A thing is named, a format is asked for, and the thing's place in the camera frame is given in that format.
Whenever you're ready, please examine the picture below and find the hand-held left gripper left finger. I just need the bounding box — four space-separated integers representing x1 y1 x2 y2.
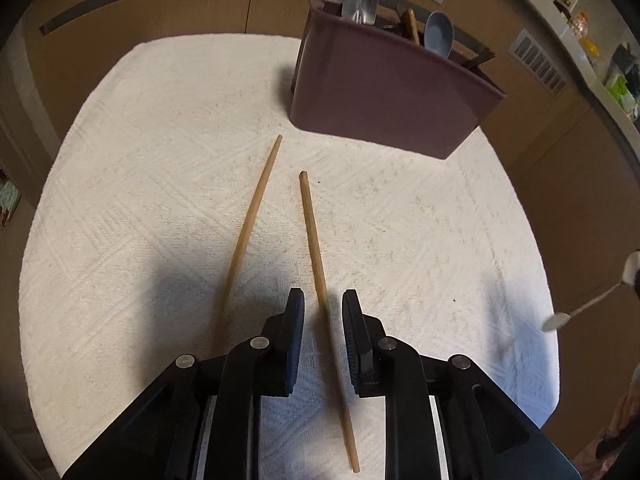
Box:
62 287 306 480

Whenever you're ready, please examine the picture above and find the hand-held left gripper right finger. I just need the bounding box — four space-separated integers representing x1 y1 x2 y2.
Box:
341 289 583 480

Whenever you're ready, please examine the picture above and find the white plastic spoon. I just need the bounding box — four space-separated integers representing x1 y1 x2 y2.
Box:
542 252 640 333

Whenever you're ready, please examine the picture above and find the wooden chopstick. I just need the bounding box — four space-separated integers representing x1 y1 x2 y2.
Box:
212 135 284 356
299 171 361 473

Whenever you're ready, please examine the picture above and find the maroon plastic utensil bin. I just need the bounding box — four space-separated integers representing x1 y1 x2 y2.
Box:
289 0 505 161

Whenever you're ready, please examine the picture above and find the blue spoon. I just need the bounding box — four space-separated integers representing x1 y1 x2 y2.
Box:
424 11 455 59

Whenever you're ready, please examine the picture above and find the wooden spoon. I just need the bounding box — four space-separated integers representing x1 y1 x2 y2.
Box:
404 8 421 46

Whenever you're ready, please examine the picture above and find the metal spatula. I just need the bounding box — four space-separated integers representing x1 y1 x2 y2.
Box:
341 0 381 26

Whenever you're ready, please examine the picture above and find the green white packet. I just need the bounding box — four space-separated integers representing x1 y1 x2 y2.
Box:
602 72 636 108

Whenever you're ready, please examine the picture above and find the white textured cloth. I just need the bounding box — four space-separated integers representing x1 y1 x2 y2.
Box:
19 34 560 480

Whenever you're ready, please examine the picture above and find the short grey vent grille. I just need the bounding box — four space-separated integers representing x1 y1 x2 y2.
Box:
507 29 568 97

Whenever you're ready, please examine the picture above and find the patterned bag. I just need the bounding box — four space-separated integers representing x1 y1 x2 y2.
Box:
0 170 23 231

